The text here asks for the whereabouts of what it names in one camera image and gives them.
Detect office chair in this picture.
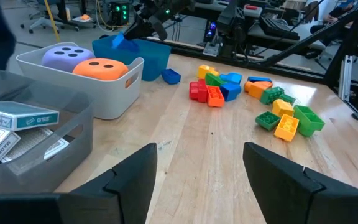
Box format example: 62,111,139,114
19,0,65,34

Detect large bright green toy brick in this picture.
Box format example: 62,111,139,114
293,105,326,138

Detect red-orange toy brick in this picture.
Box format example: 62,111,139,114
206,85,226,108

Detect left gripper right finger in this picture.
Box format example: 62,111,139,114
242,141,344,224

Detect light grey plastic bin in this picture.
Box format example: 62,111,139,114
16,42,145,121

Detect dark green toy brick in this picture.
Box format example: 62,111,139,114
254,111,282,131

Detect purple foam die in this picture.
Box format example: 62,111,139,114
41,45,96,73

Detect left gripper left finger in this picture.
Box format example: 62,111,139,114
57,142,158,224

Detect orange foam die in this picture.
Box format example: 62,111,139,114
72,58,133,90

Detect long yellow-orange toy brick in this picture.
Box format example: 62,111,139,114
273,113,300,143

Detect red toy brick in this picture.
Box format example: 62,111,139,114
188,78,209,103

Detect blue plastic bin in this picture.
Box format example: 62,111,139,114
91,34,172,82

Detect small dark blue toy brick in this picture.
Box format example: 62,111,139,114
161,68,182,85

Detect dark grey plastic bin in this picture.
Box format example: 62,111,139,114
0,67,95,195

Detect yellow cable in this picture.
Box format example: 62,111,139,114
43,0,61,44

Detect computer tower blue lights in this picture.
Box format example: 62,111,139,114
203,20,221,43

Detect small green toy brick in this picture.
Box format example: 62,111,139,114
278,93,296,106

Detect orange toy brick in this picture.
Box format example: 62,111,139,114
243,80,274,100

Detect yellow toy brick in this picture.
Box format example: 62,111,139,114
196,64,220,80
271,98,295,118

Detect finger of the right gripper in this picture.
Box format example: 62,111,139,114
124,17,155,40
150,17,168,42

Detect light blue toy brick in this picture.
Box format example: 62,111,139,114
218,72,244,86

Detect computer tower green lights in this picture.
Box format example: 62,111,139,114
108,1,131,27

